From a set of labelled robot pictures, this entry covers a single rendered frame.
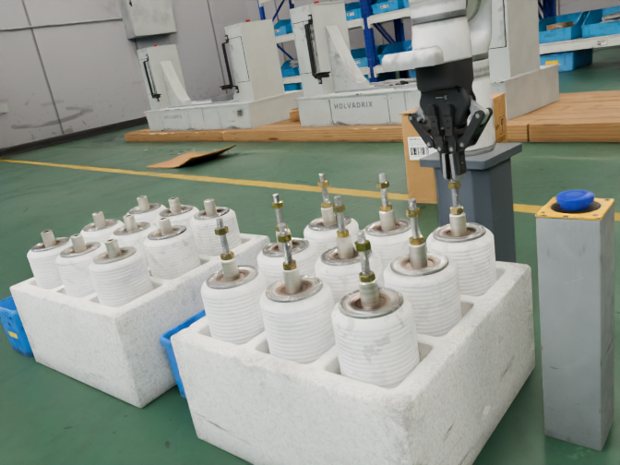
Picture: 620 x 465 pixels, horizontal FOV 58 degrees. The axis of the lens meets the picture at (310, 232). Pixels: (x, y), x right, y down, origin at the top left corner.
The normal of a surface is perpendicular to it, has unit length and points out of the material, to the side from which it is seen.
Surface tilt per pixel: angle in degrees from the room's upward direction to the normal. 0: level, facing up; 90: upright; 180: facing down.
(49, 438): 0
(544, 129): 90
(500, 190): 90
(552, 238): 90
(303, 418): 90
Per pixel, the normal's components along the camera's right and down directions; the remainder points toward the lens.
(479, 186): -0.03, 0.32
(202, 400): -0.62, 0.34
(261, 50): 0.68, 0.12
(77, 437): -0.16, -0.94
